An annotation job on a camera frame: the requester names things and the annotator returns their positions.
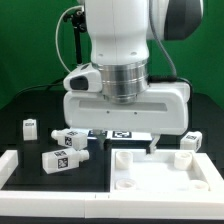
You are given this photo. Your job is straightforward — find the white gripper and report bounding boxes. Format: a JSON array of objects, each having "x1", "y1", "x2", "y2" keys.
[{"x1": 63, "y1": 82, "x2": 190, "y2": 154}]

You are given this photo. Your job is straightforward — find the white square table top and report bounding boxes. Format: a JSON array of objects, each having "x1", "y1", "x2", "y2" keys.
[{"x1": 110, "y1": 149, "x2": 210, "y2": 193}]

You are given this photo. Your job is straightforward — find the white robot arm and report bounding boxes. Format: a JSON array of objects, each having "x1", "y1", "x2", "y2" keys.
[{"x1": 63, "y1": 0, "x2": 203, "y2": 153}]

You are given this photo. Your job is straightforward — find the white tag sheet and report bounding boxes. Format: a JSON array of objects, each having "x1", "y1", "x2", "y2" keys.
[{"x1": 85, "y1": 129, "x2": 154, "y2": 142}]

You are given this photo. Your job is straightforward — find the white U-shaped fence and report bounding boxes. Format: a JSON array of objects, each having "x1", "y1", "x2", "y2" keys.
[{"x1": 0, "y1": 152, "x2": 224, "y2": 220}]

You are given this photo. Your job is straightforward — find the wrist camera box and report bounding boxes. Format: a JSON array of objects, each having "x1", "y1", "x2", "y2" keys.
[{"x1": 63, "y1": 63, "x2": 102, "y2": 93}]

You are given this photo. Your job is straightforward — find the black cable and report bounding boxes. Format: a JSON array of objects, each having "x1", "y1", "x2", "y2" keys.
[{"x1": 9, "y1": 77, "x2": 66, "y2": 101}]

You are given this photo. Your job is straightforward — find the black camera stand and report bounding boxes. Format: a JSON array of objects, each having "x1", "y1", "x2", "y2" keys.
[{"x1": 63, "y1": 9, "x2": 87, "y2": 65}]

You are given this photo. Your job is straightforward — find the white cable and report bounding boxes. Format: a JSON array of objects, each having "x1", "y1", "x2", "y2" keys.
[{"x1": 54, "y1": 4, "x2": 84, "y2": 74}]

